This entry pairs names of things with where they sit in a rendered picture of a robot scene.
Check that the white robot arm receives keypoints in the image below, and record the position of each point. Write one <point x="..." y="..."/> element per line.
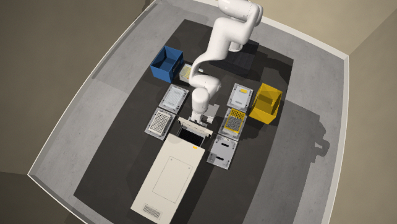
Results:
<point x="245" y="15"/>

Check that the blue open-top bin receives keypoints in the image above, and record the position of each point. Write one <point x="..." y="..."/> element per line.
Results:
<point x="167" y="64"/>

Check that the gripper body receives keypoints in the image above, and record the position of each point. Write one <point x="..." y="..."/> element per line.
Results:
<point x="196" y="116"/>

